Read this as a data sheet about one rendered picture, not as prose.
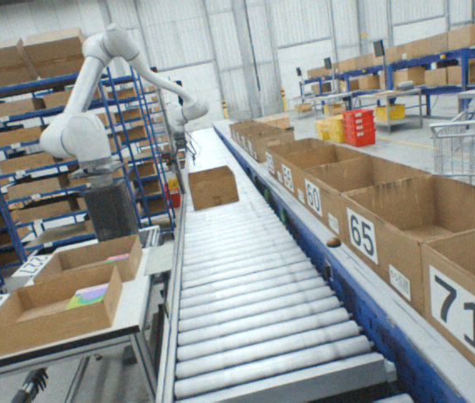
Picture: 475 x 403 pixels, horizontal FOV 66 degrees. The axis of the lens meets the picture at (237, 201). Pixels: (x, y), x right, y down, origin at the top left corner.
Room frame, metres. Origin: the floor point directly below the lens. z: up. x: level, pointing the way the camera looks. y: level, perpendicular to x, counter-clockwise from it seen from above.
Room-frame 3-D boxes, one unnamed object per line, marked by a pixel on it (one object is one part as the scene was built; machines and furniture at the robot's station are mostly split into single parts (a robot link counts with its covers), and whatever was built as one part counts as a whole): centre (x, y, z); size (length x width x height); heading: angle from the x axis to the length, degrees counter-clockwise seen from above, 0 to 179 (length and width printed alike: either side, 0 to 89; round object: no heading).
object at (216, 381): (0.75, -0.01, 0.72); 0.52 x 0.05 x 0.05; 94
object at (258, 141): (2.78, -0.33, 0.97); 0.39 x 0.29 x 0.17; 4
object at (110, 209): (1.81, 0.64, 0.91); 0.26 x 0.26 x 0.33; 5
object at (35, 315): (1.16, 0.68, 0.80); 0.38 x 0.28 x 0.10; 97
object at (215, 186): (2.37, 0.15, 0.83); 0.39 x 0.29 x 0.17; 5
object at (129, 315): (1.50, 0.72, 0.74); 1.00 x 0.58 x 0.03; 5
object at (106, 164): (1.79, 0.64, 1.19); 0.22 x 0.18 x 0.06; 175
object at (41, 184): (2.99, 1.54, 0.99); 0.40 x 0.30 x 0.10; 92
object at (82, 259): (1.49, 0.67, 0.80); 0.38 x 0.28 x 0.10; 94
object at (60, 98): (3.02, 1.06, 1.59); 0.40 x 0.30 x 0.10; 94
